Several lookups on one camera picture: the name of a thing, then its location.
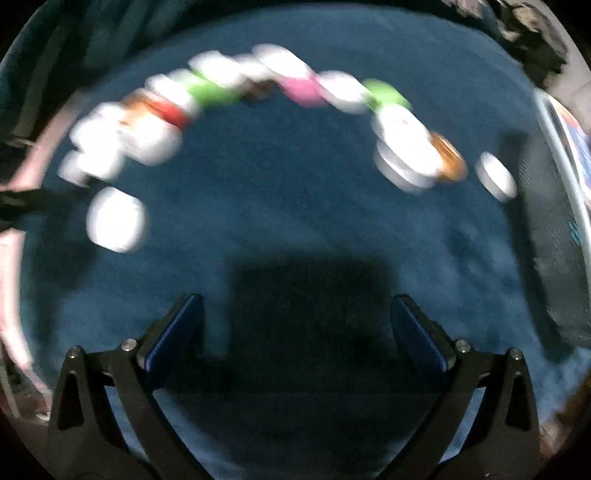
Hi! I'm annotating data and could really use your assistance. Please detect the white mesh basket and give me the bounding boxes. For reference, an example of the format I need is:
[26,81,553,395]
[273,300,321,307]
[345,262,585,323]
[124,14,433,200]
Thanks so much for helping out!
[517,88,591,343]

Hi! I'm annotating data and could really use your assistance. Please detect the dark blue crumpled blanket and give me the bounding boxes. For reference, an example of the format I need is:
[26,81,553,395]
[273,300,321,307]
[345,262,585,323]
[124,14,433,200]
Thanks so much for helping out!
[0,14,153,139]

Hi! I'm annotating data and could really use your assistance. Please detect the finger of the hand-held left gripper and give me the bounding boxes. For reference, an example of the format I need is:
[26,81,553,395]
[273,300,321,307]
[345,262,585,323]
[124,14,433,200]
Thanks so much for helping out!
[0,187,48,230]

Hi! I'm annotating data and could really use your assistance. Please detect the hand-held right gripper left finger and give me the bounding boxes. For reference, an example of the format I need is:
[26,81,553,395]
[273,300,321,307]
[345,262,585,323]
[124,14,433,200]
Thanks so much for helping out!
[46,292,206,480]

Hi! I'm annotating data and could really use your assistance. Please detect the pink cloth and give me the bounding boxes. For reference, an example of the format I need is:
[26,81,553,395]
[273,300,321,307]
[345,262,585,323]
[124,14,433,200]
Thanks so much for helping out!
[0,78,100,423]

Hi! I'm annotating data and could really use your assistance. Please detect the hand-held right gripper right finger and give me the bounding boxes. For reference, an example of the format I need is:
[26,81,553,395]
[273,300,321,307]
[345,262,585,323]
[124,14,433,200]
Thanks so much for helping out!
[389,293,542,480]

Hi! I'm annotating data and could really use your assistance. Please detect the scattered bottle caps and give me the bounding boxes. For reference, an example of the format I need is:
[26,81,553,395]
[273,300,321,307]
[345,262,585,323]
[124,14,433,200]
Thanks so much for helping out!
[58,44,518,254]

